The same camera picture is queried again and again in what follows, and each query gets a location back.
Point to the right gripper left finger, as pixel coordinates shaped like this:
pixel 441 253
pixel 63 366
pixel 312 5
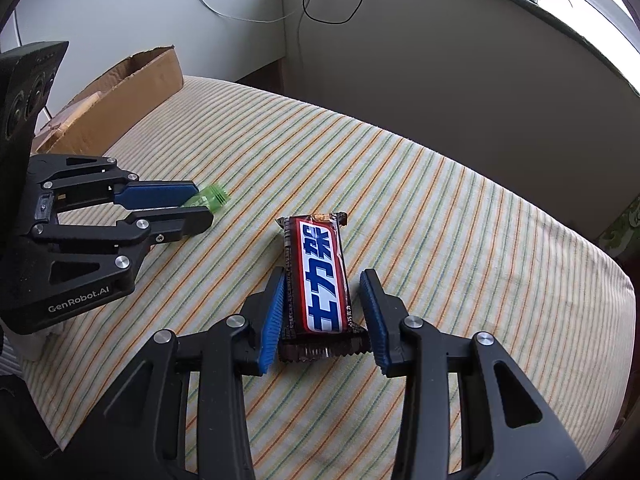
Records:
pixel 176 411

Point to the green patterned gift bag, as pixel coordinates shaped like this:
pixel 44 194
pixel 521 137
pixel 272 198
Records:
pixel 621 239

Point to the black camera box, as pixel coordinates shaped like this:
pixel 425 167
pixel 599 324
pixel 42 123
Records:
pixel 27 77

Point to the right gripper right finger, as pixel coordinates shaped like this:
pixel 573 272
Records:
pixel 469 411

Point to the brown cardboard box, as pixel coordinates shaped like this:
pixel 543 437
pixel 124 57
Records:
pixel 131 89

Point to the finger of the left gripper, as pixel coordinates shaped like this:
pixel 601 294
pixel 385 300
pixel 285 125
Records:
pixel 83 181
pixel 153 226

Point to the bagged sliced bread loaf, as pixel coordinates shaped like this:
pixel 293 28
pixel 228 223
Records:
pixel 57 126

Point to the small Snickers bar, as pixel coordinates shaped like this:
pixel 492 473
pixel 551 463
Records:
pixel 317 318

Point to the striped tablecloth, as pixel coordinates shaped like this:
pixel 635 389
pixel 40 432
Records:
pixel 459 250

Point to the white cabinet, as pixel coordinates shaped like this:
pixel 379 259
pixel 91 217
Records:
pixel 225 39

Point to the pale green candy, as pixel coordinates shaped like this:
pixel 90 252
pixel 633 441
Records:
pixel 213 197

